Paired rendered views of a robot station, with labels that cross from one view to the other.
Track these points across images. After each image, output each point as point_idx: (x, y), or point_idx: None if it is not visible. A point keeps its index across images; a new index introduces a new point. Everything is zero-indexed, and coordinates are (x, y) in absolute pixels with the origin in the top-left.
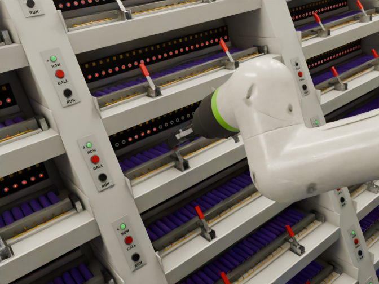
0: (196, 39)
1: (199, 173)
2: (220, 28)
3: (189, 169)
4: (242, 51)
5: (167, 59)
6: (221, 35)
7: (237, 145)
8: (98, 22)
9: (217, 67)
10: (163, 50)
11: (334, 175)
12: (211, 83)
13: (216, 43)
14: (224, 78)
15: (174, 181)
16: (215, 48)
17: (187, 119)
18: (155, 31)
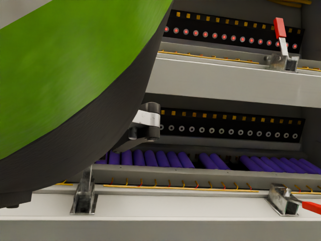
0: (244, 29)
1: (107, 235)
2: (290, 28)
3: (88, 216)
4: (315, 60)
5: (187, 39)
6: (288, 40)
7: (223, 217)
8: None
9: (253, 62)
10: (185, 23)
11: None
12: (221, 72)
13: (276, 49)
14: (253, 76)
15: (37, 226)
16: (271, 55)
17: (178, 134)
18: None
